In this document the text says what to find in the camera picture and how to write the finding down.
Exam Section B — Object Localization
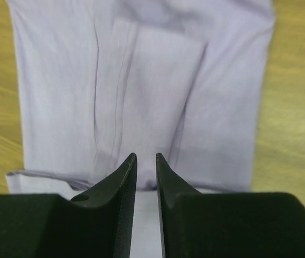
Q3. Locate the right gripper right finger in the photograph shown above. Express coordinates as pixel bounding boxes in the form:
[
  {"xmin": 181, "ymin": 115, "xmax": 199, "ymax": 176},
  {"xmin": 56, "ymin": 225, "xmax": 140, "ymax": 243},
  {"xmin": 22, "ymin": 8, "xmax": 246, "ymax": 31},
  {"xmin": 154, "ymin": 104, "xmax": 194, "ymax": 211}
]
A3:
[{"xmin": 156, "ymin": 153, "xmax": 200, "ymax": 257}]

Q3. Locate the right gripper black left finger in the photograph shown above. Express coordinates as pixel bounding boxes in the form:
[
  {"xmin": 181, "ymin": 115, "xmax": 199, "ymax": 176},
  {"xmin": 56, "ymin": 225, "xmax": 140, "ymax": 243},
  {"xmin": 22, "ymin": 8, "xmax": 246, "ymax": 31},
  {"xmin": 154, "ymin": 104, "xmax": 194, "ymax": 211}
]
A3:
[{"xmin": 71, "ymin": 153, "xmax": 137, "ymax": 257}]

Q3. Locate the purple t shirt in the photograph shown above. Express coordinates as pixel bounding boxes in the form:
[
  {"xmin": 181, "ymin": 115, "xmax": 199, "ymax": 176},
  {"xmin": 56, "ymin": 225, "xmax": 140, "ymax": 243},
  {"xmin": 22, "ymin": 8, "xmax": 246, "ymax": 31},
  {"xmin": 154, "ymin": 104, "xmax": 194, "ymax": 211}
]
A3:
[{"xmin": 6, "ymin": 1, "xmax": 275, "ymax": 257}]

